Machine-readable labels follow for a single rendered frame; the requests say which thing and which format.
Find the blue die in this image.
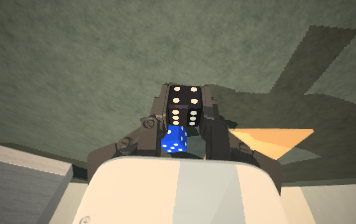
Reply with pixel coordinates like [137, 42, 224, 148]
[161, 124, 187, 153]

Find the orange flat mat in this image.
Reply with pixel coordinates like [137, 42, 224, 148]
[229, 129, 314, 160]

